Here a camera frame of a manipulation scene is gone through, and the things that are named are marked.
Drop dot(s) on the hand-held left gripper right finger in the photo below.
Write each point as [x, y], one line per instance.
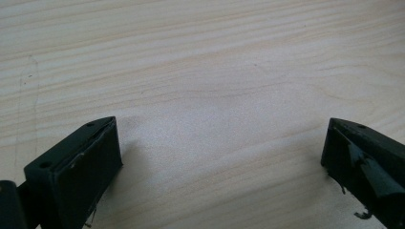
[366, 165]

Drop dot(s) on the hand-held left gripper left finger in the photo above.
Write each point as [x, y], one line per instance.
[76, 178]

